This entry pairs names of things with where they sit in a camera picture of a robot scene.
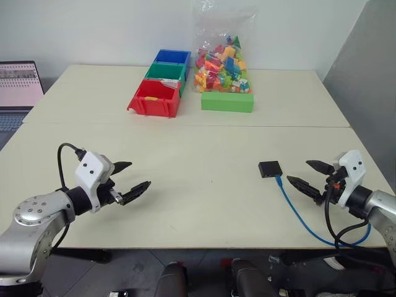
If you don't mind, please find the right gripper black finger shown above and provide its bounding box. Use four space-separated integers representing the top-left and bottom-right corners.
286 175 325 204
305 160 335 175

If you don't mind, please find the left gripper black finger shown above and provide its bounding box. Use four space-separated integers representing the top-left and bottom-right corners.
111 160 134 176
120 181 152 206

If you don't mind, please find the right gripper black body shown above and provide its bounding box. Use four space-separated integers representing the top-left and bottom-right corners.
322 166 350 205

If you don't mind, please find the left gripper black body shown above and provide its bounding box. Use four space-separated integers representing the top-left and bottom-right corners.
97 176 124 208

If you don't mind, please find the small black box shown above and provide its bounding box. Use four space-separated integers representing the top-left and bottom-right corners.
258 160 284 179

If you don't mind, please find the red plastic storage bin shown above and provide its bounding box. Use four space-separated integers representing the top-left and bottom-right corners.
126 79 182 118

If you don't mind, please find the dark rounded shape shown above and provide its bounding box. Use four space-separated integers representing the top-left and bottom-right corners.
230 258 278 297
153 261 189 297

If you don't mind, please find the clear plastic wrapper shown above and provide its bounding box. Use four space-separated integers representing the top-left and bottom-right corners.
159 78 182 90

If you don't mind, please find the grey partition panel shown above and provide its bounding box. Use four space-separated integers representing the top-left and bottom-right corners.
321 0 396 196

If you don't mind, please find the green plastic storage bin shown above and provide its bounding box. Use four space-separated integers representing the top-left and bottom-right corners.
144 62 187 97

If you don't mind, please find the green rectangular block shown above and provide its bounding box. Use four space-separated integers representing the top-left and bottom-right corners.
200 91 256 113

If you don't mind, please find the blue plastic storage bin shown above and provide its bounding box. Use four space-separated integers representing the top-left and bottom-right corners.
153 49 192 82

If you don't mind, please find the grey laptop computer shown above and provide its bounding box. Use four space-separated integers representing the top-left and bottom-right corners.
0 60 45 152

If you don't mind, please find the clear bag of colourful blocks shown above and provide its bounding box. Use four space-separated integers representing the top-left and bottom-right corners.
191 4 258 94

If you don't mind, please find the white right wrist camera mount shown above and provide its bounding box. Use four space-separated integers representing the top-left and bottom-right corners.
332 149 366 209

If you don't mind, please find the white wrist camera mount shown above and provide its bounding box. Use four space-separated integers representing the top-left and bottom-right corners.
75 150 114 215
332 149 366 209

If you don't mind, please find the blue cable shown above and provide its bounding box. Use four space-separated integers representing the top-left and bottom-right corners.
274 175 372 248

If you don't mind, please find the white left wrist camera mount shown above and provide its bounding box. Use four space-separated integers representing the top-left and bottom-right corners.
75 150 114 215

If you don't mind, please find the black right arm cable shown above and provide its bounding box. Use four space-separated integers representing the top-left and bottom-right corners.
323 184 372 248

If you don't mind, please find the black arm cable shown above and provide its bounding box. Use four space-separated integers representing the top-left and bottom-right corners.
323 184 372 248
50 142 87 252

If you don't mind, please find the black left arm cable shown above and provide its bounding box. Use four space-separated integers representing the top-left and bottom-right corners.
50 142 87 252

